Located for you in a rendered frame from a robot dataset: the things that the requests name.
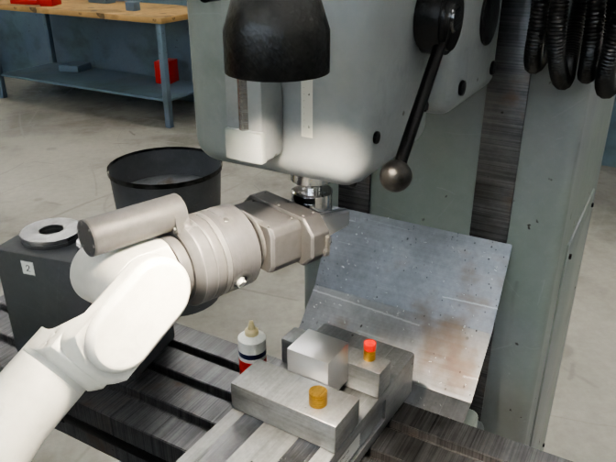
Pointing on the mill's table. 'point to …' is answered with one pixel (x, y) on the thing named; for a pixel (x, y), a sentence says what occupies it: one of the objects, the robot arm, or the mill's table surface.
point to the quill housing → (324, 92)
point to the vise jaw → (294, 404)
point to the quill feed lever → (439, 43)
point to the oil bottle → (251, 346)
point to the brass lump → (317, 397)
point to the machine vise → (236, 434)
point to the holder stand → (47, 281)
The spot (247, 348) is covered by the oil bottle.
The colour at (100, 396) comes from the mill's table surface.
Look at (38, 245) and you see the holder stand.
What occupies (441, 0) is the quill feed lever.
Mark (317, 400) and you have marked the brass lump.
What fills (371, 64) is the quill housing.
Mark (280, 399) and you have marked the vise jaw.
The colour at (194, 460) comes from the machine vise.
